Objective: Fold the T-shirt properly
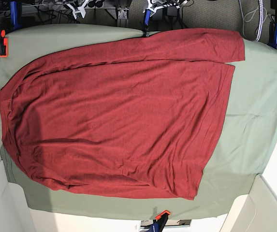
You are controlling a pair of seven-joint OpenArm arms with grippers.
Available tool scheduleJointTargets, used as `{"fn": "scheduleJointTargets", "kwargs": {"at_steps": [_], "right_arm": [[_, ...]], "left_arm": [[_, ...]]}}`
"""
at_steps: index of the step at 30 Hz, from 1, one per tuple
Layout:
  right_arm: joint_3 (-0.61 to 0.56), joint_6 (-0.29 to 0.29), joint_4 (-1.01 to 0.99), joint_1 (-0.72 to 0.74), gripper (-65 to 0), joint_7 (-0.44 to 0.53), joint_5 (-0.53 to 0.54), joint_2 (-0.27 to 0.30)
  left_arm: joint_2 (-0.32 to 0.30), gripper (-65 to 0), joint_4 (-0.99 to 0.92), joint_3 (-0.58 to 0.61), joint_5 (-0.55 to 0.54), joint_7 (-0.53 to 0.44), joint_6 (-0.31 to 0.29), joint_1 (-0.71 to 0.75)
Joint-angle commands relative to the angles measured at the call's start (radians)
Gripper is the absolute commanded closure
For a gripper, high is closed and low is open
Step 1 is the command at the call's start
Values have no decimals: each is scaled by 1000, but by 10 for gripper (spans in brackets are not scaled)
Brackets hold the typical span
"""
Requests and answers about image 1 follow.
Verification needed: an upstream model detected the red long-sleeve T-shirt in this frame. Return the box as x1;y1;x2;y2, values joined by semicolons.
0;29;245;200

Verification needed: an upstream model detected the blue clamp handle top-left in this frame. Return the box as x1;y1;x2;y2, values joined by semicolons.
10;1;21;30

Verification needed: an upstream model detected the aluminium frame bracket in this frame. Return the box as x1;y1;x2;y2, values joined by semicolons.
106;0;132;28

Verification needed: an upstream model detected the white bin right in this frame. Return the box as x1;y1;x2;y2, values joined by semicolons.
220;174;277;232

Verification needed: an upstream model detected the blue handled clamp top centre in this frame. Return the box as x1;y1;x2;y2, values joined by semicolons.
142;9;151;37

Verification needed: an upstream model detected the orange black clamp far-left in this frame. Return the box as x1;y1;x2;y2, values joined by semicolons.
0;29;8;58

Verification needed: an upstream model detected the orange black clamp near edge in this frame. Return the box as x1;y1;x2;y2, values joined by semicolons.
147;210;171;232

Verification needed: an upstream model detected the black power adapter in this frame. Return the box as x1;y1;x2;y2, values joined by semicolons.
164;6;178;17

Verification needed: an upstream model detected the green table cloth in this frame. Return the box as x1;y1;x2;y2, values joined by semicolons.
0;24;277;219

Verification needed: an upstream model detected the white bin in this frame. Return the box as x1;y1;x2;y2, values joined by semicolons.
0;159;36;232
220;174;277;232

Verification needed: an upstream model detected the white bin left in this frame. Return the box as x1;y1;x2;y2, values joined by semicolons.
0;159;36;232

